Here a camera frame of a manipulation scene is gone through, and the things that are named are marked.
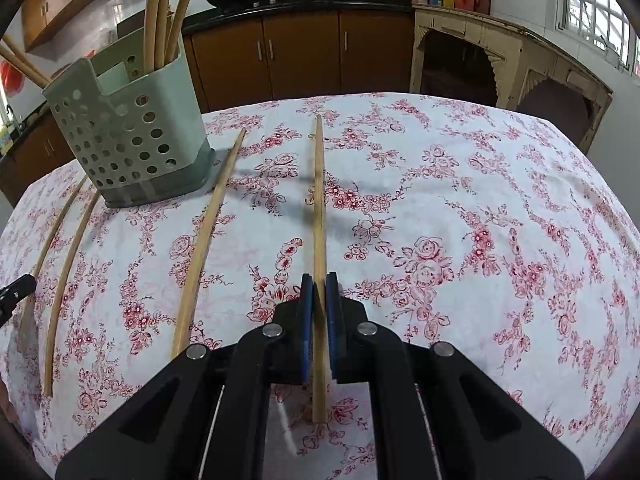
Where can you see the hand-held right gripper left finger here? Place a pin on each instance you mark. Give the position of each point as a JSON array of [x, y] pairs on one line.
[[307, 330]]

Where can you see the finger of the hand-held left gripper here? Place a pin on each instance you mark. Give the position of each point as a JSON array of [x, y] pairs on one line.
[[15, 295]]

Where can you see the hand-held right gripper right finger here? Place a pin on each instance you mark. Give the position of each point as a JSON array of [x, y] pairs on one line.
[[332, 330]]

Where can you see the bamboo chopstick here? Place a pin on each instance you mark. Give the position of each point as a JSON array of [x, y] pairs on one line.
[[56, 222], [153, 10], [27, 62], [318, 210], [183, 5], [15, 69], [165, 15], [209, 245], [61, 295]]

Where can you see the green perforated utensil holder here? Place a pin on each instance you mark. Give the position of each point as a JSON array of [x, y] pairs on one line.
[[125, 135]]

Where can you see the yellow dish soap bottle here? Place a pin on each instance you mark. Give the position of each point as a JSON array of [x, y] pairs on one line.
[[5, 137]]

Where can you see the floral tablecloth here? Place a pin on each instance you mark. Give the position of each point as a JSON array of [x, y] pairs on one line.
[[450, 210]]

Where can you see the hanging red plastic bag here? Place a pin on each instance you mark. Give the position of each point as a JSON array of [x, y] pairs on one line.
[[9, 76]]

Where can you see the brown lower kitchen cabinets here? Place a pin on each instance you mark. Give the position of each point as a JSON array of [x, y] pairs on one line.
[[300, 55]]

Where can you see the brown kitchen cabinets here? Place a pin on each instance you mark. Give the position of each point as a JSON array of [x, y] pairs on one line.
[[300, 55], [55, 5]]

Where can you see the brown upper kitchen cabinets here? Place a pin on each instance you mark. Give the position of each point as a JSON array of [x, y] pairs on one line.
[[55, 5]]

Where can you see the black kitchen countertop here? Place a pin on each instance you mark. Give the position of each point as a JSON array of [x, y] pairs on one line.
[[325, 0]]

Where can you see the cream wooden side table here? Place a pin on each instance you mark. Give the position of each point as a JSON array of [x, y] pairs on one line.
[[500, 45]]

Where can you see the barred window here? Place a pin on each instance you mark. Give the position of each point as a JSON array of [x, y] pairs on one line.
[[600, 5]]

